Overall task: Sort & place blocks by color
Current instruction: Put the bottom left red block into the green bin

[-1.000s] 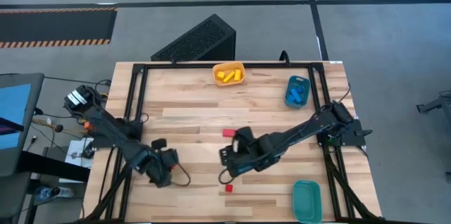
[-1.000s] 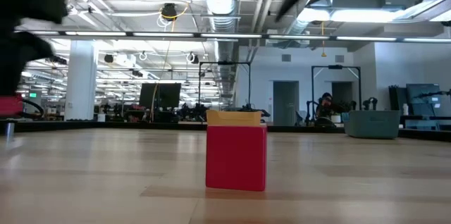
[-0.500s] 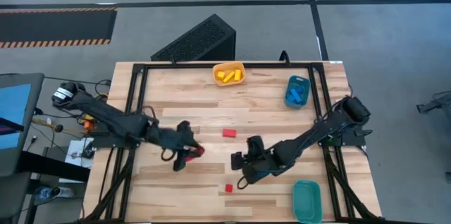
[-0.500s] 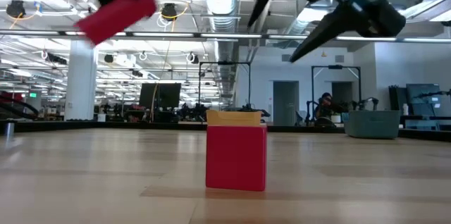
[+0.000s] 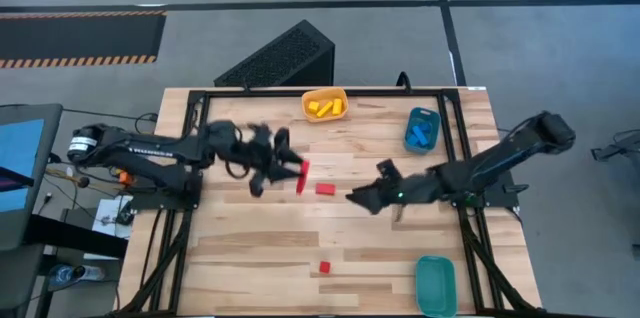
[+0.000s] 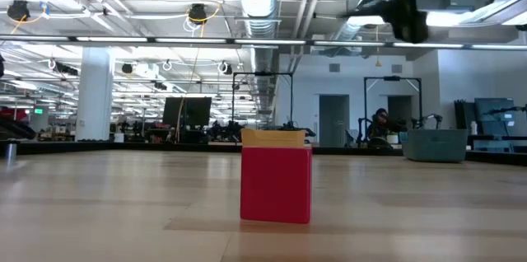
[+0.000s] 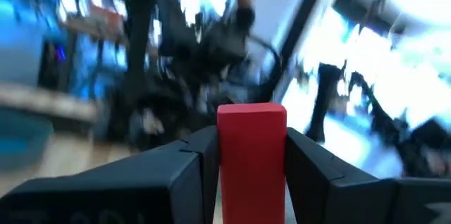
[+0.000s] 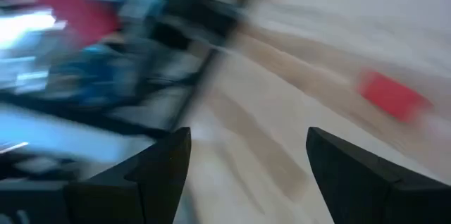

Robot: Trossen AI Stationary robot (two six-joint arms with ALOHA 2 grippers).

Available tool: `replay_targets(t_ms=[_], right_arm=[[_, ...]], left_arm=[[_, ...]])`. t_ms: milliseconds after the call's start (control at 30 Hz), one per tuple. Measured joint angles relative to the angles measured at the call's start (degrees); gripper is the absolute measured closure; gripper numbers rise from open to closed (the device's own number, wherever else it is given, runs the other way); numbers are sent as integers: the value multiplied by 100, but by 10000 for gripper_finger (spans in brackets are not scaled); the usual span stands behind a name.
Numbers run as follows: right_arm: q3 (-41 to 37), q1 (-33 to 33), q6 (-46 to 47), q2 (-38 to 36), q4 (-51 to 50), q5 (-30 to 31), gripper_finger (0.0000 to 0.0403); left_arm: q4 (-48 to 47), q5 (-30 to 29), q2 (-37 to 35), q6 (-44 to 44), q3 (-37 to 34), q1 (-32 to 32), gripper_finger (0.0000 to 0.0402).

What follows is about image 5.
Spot black metal table frame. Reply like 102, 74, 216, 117
112, 86, 546, 318

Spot long blue block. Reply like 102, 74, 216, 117
410, 125, 432, 148

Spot green plastic bin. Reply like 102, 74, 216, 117
414, 255, 459, 318

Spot black hazard-striped floor mat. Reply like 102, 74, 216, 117
0, 9, 168, 70

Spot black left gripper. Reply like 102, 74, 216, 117
215, 120, 306, 198

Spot black cable loop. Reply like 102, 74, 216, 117
395, 70, 414, 93

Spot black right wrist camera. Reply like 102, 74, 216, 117
376, 158, 402, 182

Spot white paper sheet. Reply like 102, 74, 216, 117
92, 197, 135, 239

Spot blue plastic bin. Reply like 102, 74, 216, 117
403, 106, 442, 155

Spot black mesh computer case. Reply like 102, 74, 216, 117
213, 18, 336, 88

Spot laptop with blue screen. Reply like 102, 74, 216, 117
0, 102, 65, 252

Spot clear water bottle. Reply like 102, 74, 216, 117
48, 263, 107, 289

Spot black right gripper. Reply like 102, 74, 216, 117
346, 170, 444, 217

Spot long red block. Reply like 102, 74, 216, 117
295, 158, 312, 196

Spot black side desk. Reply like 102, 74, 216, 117
0, 212, 129, 318

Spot black stand foot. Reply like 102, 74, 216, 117
590, 128, 640, 179

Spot orange plastic bin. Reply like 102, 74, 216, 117
301, 87, 350, 124

